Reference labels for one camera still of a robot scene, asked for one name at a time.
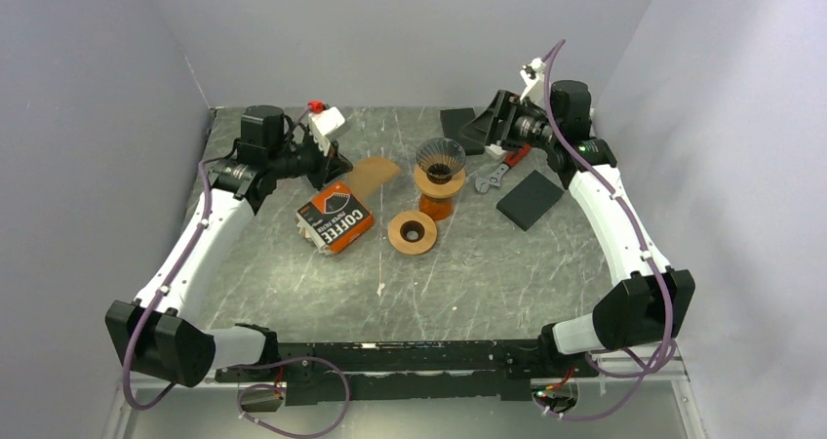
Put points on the black block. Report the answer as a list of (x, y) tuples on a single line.
[(452, 120), (528, 201)]

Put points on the orange coffee filter box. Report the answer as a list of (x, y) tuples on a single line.
[(333, 219)]

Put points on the clear glass dripper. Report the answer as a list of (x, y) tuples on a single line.
[(440, 159)]

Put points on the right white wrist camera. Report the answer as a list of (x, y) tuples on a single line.
[(532, 75)]

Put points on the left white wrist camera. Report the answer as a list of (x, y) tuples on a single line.
[(326, 124)]

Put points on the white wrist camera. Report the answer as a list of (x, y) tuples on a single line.
[(532, 75), (326, 124)]

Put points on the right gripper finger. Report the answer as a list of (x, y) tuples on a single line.
[(483, 128), (511, 136)]

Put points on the black base frame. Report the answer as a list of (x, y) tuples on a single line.
[(508, 369)]

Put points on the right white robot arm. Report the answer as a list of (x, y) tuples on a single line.
[(649, 298)]

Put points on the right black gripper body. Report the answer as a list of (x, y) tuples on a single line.
[(537, 126)]

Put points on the brown paper coffee filter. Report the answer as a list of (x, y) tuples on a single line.
[(369, 175)]

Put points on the black block far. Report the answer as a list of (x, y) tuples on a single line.
[(452, 120)]

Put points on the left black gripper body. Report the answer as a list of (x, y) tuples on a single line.
[(297, 161)]

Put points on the orange glass carafe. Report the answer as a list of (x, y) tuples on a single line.
[(436, 208)]

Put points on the black block near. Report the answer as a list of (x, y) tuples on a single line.
[(528, 201)]

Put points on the red handled adjustable wrench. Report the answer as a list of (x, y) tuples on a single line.
[(508, 162)]

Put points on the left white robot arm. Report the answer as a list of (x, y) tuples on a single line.
[(154, 333)]

